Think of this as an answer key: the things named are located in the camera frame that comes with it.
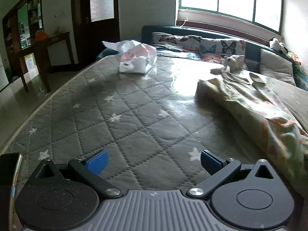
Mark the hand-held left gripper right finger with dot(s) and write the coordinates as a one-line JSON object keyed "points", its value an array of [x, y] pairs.
{"points": [[210, 161]]}

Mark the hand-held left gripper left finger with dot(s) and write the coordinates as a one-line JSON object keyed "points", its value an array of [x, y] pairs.
{"points": [[98, 161]]}

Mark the floral pastel garment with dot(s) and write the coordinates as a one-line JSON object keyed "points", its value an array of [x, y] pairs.
{"points": [[259, 115]]}

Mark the smartphone with gold edge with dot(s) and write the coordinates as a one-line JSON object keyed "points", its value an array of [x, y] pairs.
{"points": [[8, 168]]}

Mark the small white plush toy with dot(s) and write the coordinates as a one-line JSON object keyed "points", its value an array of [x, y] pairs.
{"points": [[234, 60]]}

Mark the white pink plastic bag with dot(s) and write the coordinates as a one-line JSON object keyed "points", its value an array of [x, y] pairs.
{"points": [[137, 60]]}

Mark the butterfly print pillow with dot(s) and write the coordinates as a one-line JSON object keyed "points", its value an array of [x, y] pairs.
{"points": [[173, 41], [226, 48]]}

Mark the grey pillow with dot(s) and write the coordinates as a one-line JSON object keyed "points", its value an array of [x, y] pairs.
{"points": [[276, 67]]}

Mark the white box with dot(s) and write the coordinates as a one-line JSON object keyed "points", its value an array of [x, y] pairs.
{"points": [[30, 62]]}

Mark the teal striped cushion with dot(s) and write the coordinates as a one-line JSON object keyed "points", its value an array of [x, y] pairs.
{"points": [[302, 78]]}

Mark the dark wooden door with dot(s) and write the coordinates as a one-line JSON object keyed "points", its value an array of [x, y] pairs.
{"points": [[81, 36]]}

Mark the dark wooden table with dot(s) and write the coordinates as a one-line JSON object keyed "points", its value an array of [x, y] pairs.
{"points": [[43, 45]]}

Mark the white refrigerator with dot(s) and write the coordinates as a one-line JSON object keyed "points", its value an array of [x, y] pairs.
{"points": [[3, 74]]}

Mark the green orange plush toy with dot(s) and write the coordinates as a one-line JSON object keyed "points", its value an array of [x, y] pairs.
{"points": [[294, 59]]}

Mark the black white plush panda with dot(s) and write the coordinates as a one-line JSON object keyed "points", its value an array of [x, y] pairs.
{"points": [[276, 44]]}

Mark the orange object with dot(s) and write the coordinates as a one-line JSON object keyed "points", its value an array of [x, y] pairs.
{"points": [[41, 36]]}

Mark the cluttered shelf cabinet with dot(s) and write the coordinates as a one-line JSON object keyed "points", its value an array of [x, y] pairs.
{"points": [[24, 16]]}

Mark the teal bed frame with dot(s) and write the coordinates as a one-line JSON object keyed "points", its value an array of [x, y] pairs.
{"points": [[252, 51]]}

